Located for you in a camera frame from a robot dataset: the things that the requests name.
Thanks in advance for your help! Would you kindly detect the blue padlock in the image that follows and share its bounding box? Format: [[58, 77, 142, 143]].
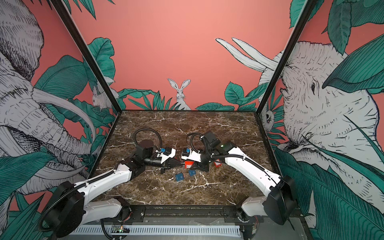
[[175, 173, 185, 182], [189, 170, 196, 177]]

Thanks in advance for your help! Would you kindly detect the red padlock long shackle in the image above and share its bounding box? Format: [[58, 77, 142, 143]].
[[214, 161, 222, 168]]

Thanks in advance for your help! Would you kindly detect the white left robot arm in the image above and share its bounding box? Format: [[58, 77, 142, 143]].
[[37, 140, 183, 238]]

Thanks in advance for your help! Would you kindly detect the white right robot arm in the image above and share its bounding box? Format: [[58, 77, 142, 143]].
[[182, 131, 298, 225]]

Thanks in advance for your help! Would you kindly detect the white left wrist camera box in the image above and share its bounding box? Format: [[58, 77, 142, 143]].
[[157, 147, 176, 164]]

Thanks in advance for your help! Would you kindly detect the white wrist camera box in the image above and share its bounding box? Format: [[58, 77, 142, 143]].
[[181, 148, 201, 163], [157, 147, 176, 164]]

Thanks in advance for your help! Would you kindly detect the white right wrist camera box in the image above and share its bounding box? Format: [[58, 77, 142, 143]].
[[181, 148, 201, 163]]

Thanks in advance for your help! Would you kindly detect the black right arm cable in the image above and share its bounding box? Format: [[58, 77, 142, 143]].
[[185, 132, 211, 154]]

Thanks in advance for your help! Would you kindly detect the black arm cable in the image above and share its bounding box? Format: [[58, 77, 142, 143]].
[[185, 132, 211, 154], [133, 128, 163, 149]]

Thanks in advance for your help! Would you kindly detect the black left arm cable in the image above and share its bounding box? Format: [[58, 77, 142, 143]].
[[133, 128, 163, 149]]

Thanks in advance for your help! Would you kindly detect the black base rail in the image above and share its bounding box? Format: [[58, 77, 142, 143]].
[[62, 204, 301, 224]]

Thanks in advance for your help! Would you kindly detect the white slotted cable duct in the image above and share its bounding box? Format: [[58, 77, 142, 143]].
[[70, 224, 242, 237]]

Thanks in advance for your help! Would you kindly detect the black enclosure corner post right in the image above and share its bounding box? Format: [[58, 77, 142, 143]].
[[256, 0, 318, 116]]

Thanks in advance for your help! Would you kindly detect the black enclosure corner post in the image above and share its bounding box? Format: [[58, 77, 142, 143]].
[[50, 0, 122, 115], [256, 0, 318, 116]]

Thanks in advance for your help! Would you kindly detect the black enclosure corner post left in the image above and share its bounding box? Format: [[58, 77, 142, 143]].
[[50, 0, 122, 115]]

